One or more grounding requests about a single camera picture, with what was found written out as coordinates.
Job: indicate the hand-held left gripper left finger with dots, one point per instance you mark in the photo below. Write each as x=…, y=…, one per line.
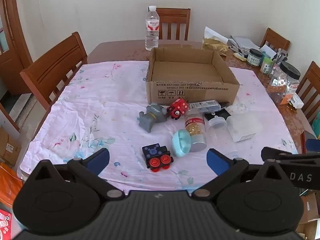
x=100, y=158

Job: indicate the red toy train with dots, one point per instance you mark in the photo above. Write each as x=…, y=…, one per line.
x=178, y=108

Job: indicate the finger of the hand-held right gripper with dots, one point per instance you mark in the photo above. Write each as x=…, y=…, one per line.
x=313, y=145
x=275, y=153

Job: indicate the large clear jar black lid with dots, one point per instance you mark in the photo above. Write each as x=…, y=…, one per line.
x=285, y=82

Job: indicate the teal round case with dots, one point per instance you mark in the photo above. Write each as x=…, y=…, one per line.
x=181, y=143

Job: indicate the pink floral cloth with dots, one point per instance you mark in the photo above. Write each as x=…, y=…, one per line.
x=100, y=115

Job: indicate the small orange box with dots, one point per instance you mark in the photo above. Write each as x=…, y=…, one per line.
x=290, y=100

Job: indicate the clear jar of pens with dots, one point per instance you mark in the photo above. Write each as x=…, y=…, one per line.
x=278, y=61

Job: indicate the clear bottle of yellow capsules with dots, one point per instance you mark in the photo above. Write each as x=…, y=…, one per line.
x=195, y=127

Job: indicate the black timer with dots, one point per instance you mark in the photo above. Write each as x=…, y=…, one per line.
x=220, y=115

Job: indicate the brown cardboard box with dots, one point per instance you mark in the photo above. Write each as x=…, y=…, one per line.
x=8, y=147
x=310, y=210

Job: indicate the black toy train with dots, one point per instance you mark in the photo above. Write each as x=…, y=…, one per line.
x=153, y=152

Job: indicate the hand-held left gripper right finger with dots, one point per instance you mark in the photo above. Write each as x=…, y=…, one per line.
x=217, y=161

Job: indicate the wooden door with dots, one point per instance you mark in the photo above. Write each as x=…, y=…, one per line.
x=11, y=65

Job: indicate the dark jar with black lid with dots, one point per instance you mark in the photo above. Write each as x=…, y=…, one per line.
x=254, y=58

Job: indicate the clear water bottle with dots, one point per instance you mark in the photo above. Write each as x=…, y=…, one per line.
x=152, y=32

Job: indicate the wooden chair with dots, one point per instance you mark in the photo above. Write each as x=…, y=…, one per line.
x=53, y=67
x=275, y=38
x=175, y=16
x=311, y=80

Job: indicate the grey labelled flat packet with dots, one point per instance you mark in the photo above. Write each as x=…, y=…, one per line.
x=203, y=105

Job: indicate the grey toy dog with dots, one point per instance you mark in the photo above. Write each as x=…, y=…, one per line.
x=151, y=116

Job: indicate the yellow tissue pack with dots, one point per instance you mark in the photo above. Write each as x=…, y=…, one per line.
x=213, y=43

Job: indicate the stack of papers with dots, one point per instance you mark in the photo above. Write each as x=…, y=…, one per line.
x=243, y=42

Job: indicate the red printed packet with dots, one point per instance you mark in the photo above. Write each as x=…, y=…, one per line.
x=4, y=223

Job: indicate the clear plastic jar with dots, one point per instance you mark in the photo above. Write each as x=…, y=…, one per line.
x=218, y=132

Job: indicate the green lidded small container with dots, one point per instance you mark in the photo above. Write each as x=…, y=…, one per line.
x=266, y=66

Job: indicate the frosted white plastic container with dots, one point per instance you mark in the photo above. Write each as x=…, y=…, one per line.
x=243, y=126

